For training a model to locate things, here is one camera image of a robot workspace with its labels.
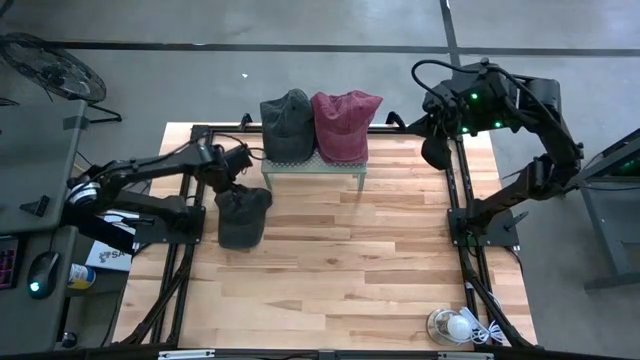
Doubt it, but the black backlit keyboard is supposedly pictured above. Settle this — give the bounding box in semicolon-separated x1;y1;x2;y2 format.
0;234;21;291

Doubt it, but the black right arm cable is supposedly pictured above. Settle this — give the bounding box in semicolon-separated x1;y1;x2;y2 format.
409;58;489;104

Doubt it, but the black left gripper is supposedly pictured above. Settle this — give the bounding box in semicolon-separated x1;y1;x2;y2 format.
214;144;254;195

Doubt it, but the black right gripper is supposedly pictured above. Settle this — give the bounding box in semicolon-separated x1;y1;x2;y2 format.
405;89;469;171

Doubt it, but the maroon baseball cap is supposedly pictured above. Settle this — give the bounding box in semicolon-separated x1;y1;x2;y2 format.
310;89;385;166

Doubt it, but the dark grey metal stand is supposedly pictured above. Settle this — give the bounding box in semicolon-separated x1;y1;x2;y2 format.
558;127;640;292

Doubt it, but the black aluminium table frame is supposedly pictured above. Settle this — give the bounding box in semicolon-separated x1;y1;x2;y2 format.
112;123;536;360

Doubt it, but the white lamp cable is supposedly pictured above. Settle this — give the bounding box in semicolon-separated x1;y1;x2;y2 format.
457;306;506;346

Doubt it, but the black angled bar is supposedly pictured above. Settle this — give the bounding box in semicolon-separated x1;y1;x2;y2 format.
62;209;139;255

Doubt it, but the white and yellow can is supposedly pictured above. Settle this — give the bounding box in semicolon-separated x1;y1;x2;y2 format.
67;263;97;290

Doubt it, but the green perforated metal shelf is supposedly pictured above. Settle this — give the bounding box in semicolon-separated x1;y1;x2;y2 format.
260;112;369;192

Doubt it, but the black floor fan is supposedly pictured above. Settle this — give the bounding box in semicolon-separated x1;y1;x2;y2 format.
0;32;124;125

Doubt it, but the black computer mouse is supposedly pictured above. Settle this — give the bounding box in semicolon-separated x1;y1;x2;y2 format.
25;250;61;300

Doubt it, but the grey desk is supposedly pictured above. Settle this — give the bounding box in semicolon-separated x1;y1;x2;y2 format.
0;98;89;235
0;224;80;355

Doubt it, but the dark grey baseball cap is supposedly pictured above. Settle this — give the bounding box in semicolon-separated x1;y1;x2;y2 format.
258;88;317;165
213;183;274;250

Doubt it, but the white light bulb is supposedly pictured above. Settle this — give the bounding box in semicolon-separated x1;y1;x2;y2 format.
446;315;474;342

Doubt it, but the black desk bracket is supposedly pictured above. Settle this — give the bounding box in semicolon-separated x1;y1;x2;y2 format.
19;194;51;218

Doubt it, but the white printed cardboard box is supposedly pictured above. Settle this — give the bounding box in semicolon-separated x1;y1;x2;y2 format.
84;212;139;273

